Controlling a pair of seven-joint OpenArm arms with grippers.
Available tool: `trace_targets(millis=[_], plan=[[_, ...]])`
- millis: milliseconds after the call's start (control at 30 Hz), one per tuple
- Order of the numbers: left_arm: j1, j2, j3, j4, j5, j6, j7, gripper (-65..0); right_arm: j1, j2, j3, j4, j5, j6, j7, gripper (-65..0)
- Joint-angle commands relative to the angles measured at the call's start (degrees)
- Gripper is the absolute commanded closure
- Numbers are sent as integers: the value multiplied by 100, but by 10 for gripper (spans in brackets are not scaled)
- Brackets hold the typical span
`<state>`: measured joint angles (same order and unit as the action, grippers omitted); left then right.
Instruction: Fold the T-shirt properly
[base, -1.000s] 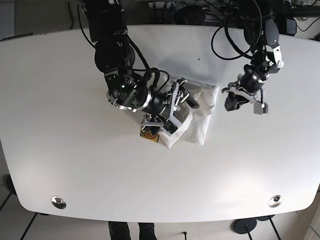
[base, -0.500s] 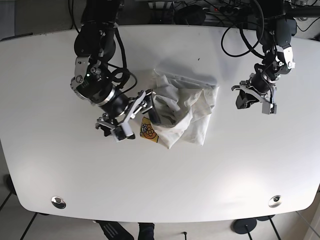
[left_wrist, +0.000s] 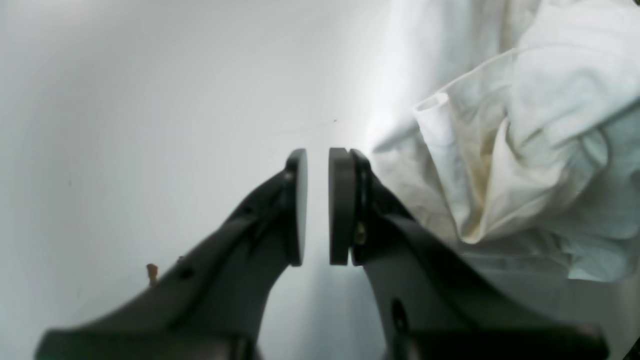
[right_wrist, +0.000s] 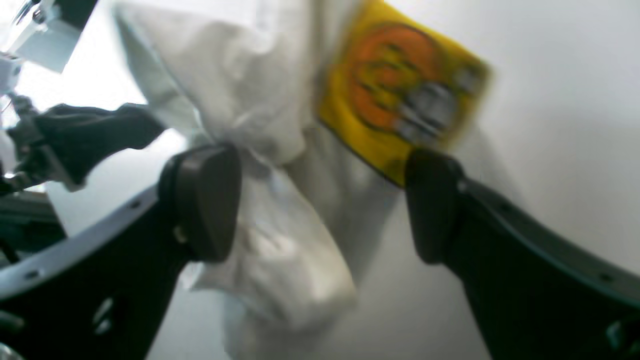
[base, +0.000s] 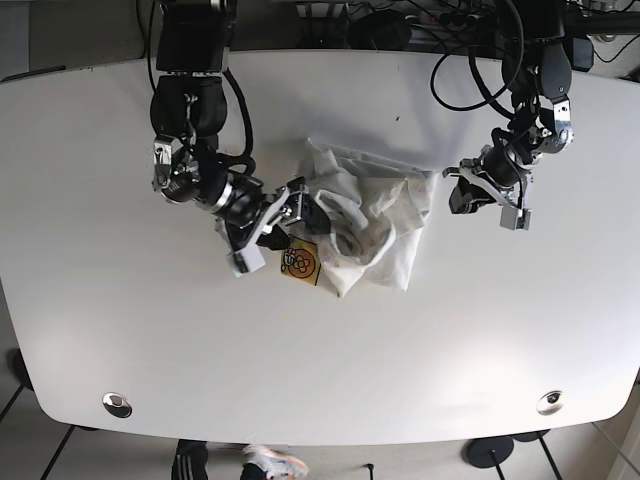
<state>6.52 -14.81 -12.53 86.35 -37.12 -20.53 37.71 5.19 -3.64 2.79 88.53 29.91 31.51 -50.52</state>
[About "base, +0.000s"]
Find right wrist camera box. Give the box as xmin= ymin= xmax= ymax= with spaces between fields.
xmin=226 ymin=245 xmax=266 ymax=277

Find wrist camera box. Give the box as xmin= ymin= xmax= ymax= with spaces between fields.
xmin=500 ymin=206 xmax=531 ymax=231
xmin=226 ymin=245 xmax=266 ymax=277

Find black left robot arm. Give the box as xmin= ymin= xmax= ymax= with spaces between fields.
xmin=443 ymin=1 xmax=574 ymax=224

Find white printed T-shirt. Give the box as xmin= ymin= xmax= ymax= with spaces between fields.
xmin=290 ymin=138 xmax=438 ymax=297

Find black round stand base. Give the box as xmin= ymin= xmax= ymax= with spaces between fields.
xmin=462 ymin=436 xmax=514 ymax=469

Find white orange sneaker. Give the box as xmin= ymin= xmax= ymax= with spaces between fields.
xmin=243 ymin=445 xmax=309 ymax=479

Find silver table grommet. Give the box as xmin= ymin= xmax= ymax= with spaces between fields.
xmin=536 ymin=390 xmax=565 ymax=416
xmin=102 ymin=392 xmax=133 ymax=419

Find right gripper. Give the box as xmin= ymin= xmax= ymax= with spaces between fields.
xmin=214 ymin=177 xmax=331 ymax=251

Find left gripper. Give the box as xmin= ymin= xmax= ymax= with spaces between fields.
xmin=442 ymin=158 xmax=529 ymax=215

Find tangled black cables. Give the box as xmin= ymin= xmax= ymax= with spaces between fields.
xmin=294 ymin=0 xmax=640 ymax=71

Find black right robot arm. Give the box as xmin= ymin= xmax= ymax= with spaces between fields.
xmin=147 ymin=1 xmax=331 ymax=252

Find left silver table grommet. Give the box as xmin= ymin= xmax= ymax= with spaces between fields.
xmin=102 ymin=392 xmax=133 ymax=419

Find right silver table grommet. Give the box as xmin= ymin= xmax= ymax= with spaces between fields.
xmin=536 ymin=390 xmax=565 ymax=416

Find black trousers of person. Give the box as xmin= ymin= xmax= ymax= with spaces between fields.
xmin=171 ymin=439 xmax=208 ymax=480

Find black power adapter box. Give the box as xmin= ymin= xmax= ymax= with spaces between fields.
xmin=346 ymin=9 xmax=412 ymax=51

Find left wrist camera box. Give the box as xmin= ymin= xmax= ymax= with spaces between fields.
xmin=500 ymin=206 xmax=531 ymax=231

